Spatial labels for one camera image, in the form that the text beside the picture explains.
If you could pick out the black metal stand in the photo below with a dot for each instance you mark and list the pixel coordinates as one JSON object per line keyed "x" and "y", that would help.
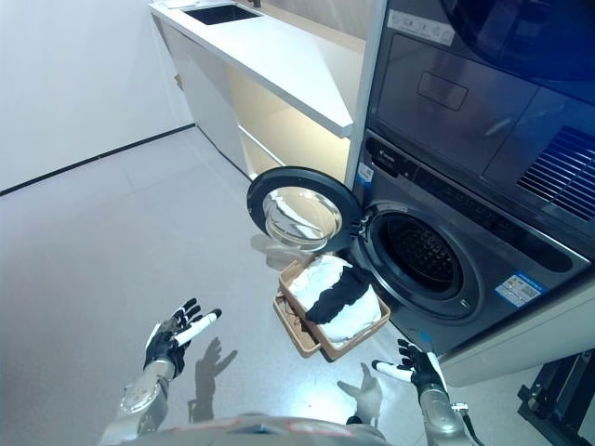
{"x": 558, "y": 399}

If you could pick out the robot right arm silver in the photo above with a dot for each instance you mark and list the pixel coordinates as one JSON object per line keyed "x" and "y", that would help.
{"x": 439, "y": 413}

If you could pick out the brown rectangular laundry basket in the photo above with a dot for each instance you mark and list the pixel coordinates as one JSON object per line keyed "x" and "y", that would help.
{"x": 307, "y": 344}

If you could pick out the white clothes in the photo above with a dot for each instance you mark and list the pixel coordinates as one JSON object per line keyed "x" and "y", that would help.
{"x": 358, "y": 316}

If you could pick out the grey front-load washing machine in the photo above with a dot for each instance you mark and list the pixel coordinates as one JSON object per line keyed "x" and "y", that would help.
{"x": 488, "y": 241}

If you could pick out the white countertop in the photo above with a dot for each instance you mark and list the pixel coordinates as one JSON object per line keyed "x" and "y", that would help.
{"x": 279, "y": 51}

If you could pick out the white base cabinet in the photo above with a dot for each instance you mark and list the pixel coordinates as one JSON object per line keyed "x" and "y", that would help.
{"x": 209, "y": 102}

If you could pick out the black garment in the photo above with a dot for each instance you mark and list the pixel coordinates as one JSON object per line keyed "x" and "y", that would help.
{"x": 339, "y": 297}

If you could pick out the blue floor tape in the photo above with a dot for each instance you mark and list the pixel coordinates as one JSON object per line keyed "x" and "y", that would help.
{"x": 424, "y": 335}

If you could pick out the robot torso silver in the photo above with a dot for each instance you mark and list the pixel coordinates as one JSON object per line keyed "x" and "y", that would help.
{"x": 241, "y": 429}

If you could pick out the round washing machine door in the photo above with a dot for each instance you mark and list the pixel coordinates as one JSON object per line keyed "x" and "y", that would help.
{"x": 260, "y": 195}

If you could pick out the robot left arm silver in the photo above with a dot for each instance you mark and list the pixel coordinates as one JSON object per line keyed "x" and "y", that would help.
{"x": 139, "y": 399}

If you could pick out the energy label sticker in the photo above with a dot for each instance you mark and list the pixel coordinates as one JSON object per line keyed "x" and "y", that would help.
{"x": 518, "y": 290}

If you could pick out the white dryer label sticker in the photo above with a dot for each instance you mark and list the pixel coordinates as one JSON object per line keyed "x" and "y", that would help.
{"x": 420, "y": 27}

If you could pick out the robot left hand black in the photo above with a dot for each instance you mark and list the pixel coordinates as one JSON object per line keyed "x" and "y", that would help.
{"x": 162, "y": 344}

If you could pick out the black sink basin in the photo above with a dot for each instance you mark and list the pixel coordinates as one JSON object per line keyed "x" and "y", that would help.
{"x": 220, "y": 13}

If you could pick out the grey dryer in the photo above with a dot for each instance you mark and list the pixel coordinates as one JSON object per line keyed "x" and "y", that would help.
{"x": 465, "y": 83}

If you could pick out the robot right hand black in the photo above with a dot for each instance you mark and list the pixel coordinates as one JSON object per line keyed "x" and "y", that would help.
{"x": 425, "y": 371}

